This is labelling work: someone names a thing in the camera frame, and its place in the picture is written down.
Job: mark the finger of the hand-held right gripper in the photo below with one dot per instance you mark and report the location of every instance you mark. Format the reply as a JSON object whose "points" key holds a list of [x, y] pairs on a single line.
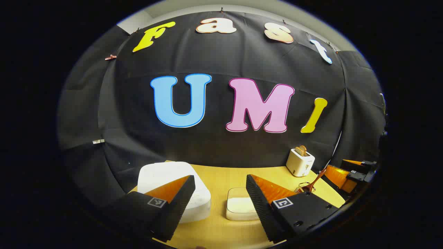
{"points": [[360, 165], [341, 180]]}

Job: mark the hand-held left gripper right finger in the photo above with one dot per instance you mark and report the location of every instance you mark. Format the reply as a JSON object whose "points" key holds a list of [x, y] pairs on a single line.
{"points": [[259, 204]]}

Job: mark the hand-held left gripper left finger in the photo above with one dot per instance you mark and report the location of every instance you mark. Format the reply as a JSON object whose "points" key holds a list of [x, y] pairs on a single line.
{"points": [[178, 204]]}

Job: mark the white rice heap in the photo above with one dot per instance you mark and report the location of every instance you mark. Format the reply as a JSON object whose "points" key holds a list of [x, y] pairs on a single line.
{"points": [[240, 205]]}

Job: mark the brown wooden spoon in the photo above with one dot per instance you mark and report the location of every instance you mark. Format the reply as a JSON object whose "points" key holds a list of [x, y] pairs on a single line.
{"points": [[316, 180]]}

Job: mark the white rice cooker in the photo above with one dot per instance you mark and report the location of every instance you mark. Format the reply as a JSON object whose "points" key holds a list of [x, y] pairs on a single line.
{"points": [[162, 176]]}

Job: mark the clear plastic box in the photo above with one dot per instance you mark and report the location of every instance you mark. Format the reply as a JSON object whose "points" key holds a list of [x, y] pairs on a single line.
{"points": [[237, 193]]}

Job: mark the white toaster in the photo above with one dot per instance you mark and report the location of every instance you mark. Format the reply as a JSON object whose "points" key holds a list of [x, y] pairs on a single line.
{"points": [[299, 164]]}

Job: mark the brown toast slice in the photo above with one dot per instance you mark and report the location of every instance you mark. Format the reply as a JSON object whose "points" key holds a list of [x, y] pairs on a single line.
{"points": [[298, 151], [304, 149]]}

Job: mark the black backdrop cloth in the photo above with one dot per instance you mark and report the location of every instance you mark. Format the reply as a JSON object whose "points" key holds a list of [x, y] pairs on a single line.
{"points": [[214, 145]]}

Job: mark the small white cloth tag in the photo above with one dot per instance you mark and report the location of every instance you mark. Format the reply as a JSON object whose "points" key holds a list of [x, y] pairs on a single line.
{"points": [[98, 141]]}

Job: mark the copper cloth clip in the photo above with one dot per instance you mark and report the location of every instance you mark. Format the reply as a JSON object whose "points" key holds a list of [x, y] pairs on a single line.
{"points": [[110, 57]]}

